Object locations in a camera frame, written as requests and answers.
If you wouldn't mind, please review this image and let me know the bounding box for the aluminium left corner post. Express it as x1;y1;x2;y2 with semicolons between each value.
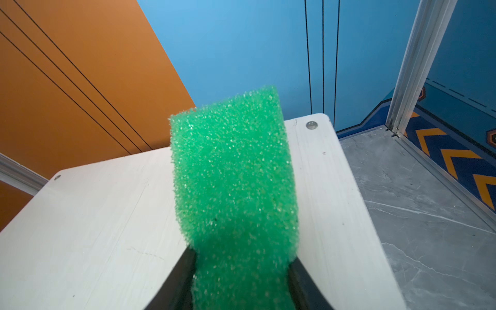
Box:
0;154;49;196

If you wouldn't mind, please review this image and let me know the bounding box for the white two-tier shelf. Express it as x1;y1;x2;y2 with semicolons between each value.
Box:
1;114;406;309

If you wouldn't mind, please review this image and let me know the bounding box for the light green sponge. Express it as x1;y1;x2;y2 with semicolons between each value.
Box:
170;87;299;309

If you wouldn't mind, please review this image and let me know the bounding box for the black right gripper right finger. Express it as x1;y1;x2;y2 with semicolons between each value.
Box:
288;257;334;310

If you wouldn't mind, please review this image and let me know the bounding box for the aluminium corner post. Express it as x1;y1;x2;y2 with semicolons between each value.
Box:
386;0;457;136
0;154;49;196

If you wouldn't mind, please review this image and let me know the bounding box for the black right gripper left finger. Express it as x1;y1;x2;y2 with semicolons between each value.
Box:
145;247;196;310

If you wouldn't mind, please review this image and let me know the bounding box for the aluminium right corner post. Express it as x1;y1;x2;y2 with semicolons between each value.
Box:
386;0;457;136

